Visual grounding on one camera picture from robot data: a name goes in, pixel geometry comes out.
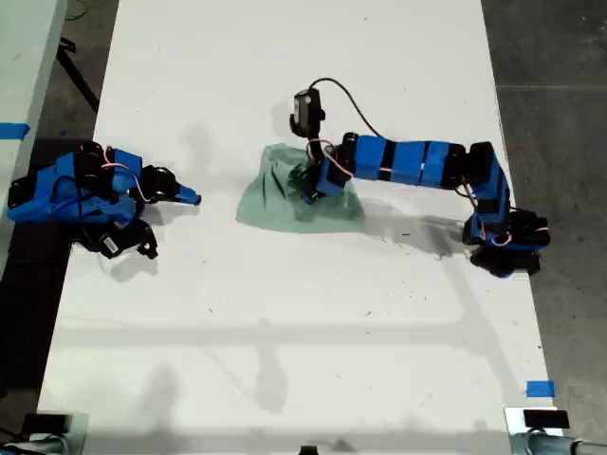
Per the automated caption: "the pale green T-shirt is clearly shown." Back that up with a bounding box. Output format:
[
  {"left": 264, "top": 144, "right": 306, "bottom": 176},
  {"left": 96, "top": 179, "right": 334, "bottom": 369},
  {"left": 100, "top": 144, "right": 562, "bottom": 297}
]
[{"left": 235, "top": 143, "right": 366, "bottom": 235}]

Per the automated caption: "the black stand leg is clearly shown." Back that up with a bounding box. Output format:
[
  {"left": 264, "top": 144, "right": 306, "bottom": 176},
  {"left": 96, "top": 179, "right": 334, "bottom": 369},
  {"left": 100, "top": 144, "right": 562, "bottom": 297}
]
[{"left": 55, "top": 40, "right": 101, "bottom": 114}]

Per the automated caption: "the long blue tape strip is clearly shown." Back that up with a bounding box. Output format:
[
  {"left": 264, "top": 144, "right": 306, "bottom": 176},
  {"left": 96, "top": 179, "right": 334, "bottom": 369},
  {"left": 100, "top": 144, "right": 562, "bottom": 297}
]
[{"left": 0, "top": 121, "right": 32, "bottom": 139}]

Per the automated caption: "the pale side table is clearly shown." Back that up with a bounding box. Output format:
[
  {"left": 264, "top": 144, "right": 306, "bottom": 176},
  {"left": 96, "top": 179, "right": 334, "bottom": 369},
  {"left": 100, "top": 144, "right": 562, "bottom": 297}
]
[{"left": 0, "top": 0, "right": 70, "bottom": 281}]

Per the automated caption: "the small black box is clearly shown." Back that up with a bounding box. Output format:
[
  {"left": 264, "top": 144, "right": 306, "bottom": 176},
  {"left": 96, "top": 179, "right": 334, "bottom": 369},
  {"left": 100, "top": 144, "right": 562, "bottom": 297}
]
[
  {"left": 22, "top": 413, "right": 70, "bottom": 433},
  {"left": 523, "top": 409, "right": 570, "bottom": 430}
]

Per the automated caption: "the short blue tape strip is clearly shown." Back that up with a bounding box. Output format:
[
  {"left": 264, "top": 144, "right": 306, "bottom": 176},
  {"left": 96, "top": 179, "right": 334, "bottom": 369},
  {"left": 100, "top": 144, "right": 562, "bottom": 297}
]
[{"left": 525, "top": 380, "right": 556, "bottom": 399}]

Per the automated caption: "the black camera box grey face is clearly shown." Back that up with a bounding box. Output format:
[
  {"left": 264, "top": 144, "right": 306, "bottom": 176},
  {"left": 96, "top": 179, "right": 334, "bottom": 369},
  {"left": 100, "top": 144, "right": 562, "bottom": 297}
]
[{"left": 288, "top": 88, "right": 326, "bottom": 138}]

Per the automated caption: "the black camera box white label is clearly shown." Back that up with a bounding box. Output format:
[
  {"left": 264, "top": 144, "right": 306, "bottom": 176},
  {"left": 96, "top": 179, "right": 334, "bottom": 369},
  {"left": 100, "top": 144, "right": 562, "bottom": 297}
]
[{"left": 84, "top": 222, "right": 160, "bottom": 261}]

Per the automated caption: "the black camera cable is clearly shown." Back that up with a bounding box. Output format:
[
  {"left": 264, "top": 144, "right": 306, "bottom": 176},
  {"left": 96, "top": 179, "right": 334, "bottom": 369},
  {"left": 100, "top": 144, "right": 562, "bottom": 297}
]
[{"left": 308, "top": 78, "right": 383, "bottom": 138}]

